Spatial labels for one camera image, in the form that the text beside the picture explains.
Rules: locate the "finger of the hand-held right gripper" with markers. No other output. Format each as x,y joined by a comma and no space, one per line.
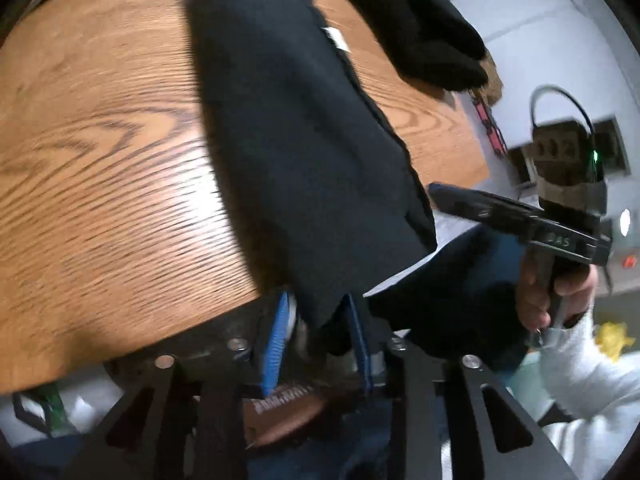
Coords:
480,205

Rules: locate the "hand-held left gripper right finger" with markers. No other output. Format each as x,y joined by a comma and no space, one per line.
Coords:
360,345

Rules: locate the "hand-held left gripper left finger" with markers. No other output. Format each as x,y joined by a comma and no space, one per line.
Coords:
275,350

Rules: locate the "black shirt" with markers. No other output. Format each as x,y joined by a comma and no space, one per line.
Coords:
300,150

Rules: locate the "person's right forearm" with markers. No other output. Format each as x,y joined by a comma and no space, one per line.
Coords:
595,400

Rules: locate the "person's right hand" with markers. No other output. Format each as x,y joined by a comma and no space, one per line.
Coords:
530,300

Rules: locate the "brown leather belt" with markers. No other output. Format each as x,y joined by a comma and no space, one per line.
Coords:
290,417

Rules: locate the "person's blue jeans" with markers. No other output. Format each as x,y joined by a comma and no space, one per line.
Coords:
350,452

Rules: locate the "yellow plush toy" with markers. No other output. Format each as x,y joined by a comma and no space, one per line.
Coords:
615,340

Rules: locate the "black fleece jacket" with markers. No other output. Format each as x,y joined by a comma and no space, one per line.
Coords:
415,25

